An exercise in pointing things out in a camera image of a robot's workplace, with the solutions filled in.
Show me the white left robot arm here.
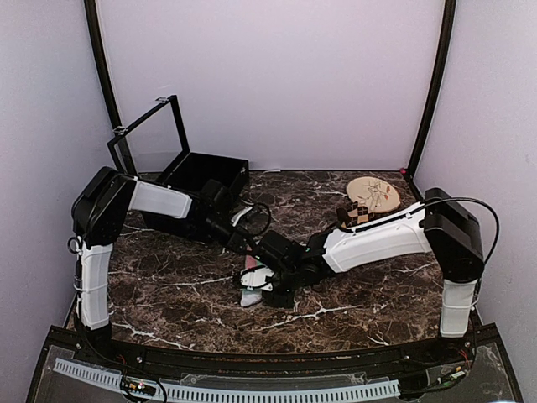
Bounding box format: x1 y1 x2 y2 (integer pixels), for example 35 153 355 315
68 167 256 332

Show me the white slotted cable duct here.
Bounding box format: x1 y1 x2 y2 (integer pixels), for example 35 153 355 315
52 358 401 402

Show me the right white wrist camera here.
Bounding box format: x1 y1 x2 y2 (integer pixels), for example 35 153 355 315
240 268 274 292

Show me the black box glass lid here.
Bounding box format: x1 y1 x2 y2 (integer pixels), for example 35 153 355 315
107 95 190 175

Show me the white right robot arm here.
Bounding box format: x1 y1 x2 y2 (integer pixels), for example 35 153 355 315
240 188 495 364

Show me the pink teal patterned sock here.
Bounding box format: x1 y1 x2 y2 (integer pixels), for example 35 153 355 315
239 256 269 307

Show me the left black frame post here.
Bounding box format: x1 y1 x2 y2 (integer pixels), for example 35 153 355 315
83 0 127 146

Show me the brown argyle sock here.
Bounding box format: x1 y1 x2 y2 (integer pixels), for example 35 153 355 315
336 201 375 228

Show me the black storage box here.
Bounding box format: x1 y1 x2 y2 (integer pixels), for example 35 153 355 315
142 152 249 243

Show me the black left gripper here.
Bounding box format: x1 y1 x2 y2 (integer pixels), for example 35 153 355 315
192 212 256 254

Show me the black frame post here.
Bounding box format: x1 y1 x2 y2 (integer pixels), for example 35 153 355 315
406 0 457 181
83 0 127 146

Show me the right black frame post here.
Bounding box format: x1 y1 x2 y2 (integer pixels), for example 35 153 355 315
406 0 457 181

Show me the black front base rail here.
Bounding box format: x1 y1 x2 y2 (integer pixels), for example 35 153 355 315
41 325 500 379

